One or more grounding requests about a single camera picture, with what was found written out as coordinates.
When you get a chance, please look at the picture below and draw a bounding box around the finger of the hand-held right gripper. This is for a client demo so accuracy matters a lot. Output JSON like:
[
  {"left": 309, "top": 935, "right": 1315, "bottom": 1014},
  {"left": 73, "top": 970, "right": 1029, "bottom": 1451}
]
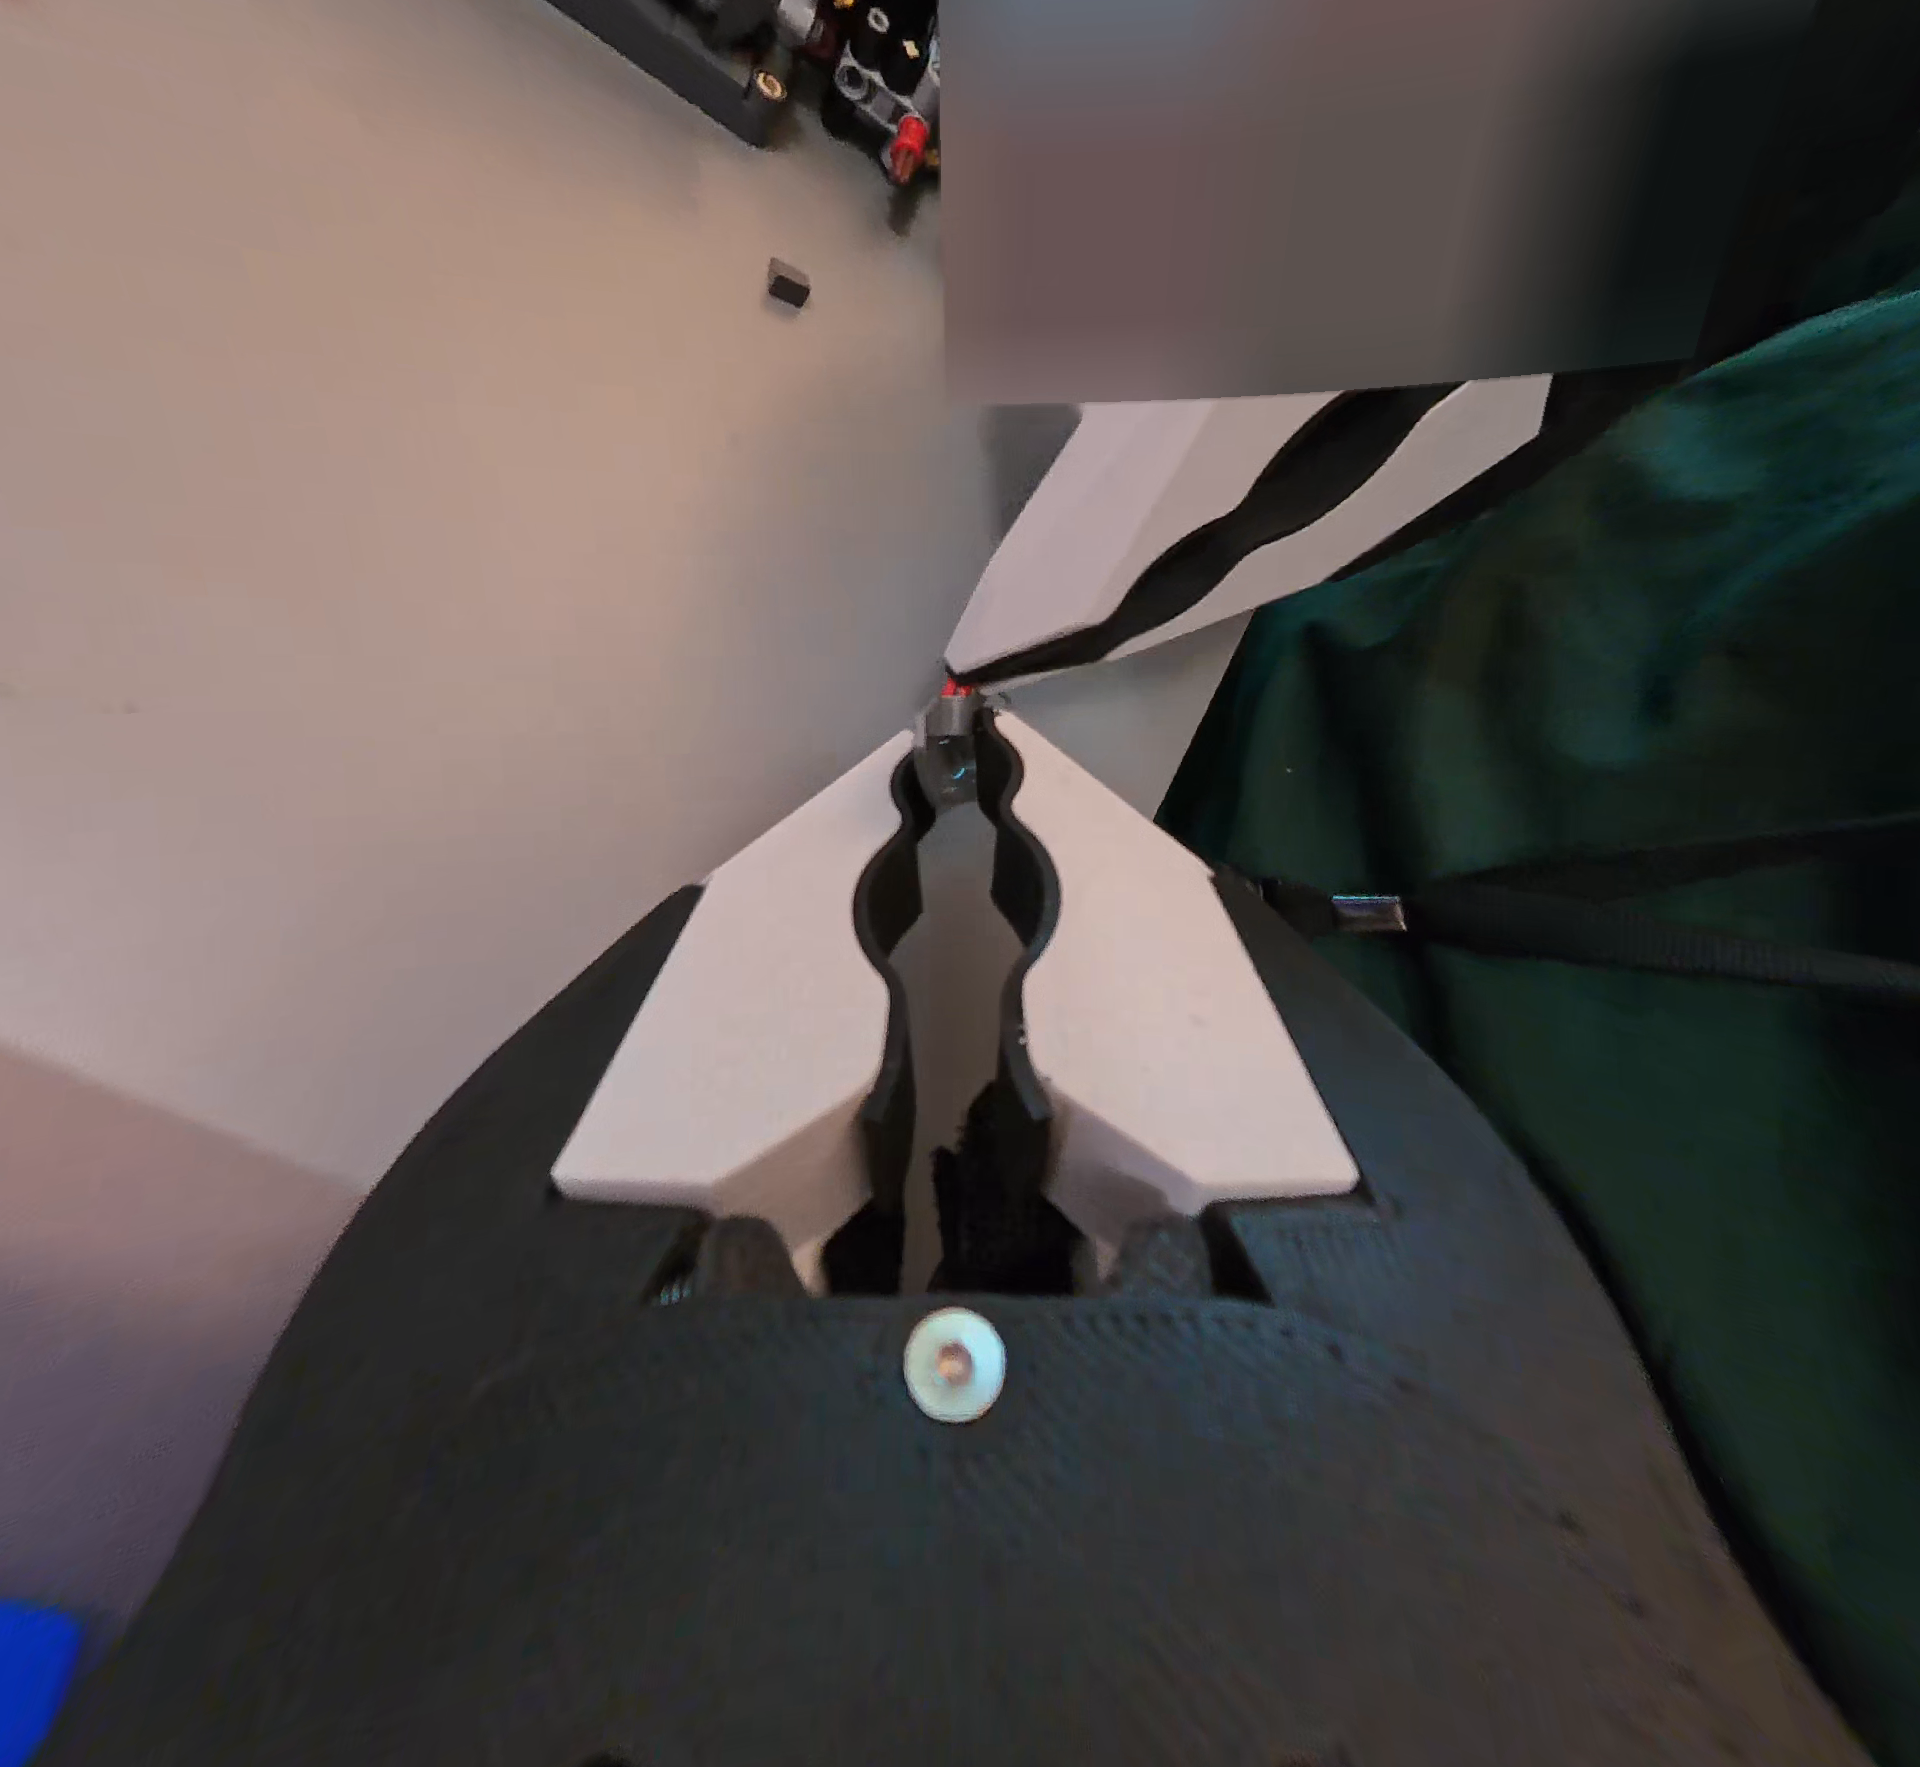
[
  {"left": 979, "top": 371, "right": 1559, "bottom": 683},
  {"left": 942, "top": 392, "right": 1340, "bottom": 677}
]

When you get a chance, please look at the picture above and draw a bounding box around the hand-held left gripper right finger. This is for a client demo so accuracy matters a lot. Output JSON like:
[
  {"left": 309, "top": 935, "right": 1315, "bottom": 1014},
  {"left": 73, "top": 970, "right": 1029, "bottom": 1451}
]
[{"left": 980, "top": 709, "right": 1362, "bottom": 1295}]

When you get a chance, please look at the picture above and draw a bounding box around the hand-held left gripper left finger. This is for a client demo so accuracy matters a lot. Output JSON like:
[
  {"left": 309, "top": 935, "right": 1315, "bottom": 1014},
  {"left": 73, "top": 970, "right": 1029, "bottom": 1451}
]
[{"left": 547, "top": 723, "right": 921, "bottom": 1295}]

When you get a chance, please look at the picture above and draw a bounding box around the grey lego wing piece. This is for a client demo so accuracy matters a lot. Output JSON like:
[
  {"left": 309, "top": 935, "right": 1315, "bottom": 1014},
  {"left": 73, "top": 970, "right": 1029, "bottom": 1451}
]
[{"left": 913, "top": 686, "right": 1005, "bottom": 812}]

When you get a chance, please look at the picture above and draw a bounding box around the blue plastic parts bin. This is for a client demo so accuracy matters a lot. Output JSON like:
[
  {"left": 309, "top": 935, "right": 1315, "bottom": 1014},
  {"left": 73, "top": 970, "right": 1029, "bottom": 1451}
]
[{"left": 0, "top": 1601, "right": 85, "bottom": 1767}]

